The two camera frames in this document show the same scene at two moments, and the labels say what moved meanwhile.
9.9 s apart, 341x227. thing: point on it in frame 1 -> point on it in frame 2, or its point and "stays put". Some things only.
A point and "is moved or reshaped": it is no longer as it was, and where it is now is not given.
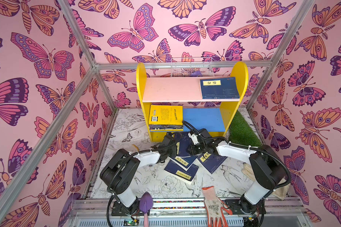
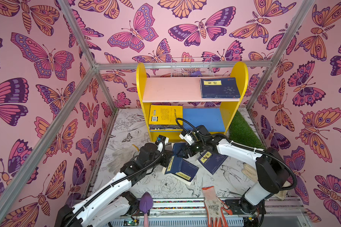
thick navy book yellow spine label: (177, 170) stays put
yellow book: (166, 117) stays put
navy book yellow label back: (183, 144) is moved or reshaped
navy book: (183, 162) -> (175, 163)
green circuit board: (130, 223) stays put
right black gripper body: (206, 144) stays put
